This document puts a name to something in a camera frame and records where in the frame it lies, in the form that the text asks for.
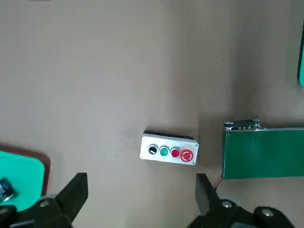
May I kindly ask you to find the black red conveyor cable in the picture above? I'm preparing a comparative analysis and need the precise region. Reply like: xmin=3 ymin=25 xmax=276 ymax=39
xmin=212 ymin=178 xmax=224 ymax=191

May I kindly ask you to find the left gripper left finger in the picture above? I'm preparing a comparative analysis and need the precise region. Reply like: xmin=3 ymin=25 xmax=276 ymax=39
xmin=0 ymin=172 xmax=89 ymax=228

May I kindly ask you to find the green belt conveyor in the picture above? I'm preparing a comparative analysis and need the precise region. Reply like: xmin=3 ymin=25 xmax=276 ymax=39
xmin=222 ymin=118 xmax=304 ymax=180

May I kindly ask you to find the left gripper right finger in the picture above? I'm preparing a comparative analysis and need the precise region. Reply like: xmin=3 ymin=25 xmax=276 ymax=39
xmin=189 ymin=173 xmax=297 ymax=228

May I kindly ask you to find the grey push button control box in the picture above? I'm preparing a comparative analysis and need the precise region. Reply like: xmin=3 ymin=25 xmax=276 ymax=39
xmin=139 ymin=130 xmax=199 ymax=166

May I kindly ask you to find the green plastic tray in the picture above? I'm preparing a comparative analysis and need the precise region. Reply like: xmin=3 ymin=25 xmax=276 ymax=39
xmin=0 ymin=144 xmax=51 ymax=212
xmin=296 ymin=18 xmax=304 ymax=87

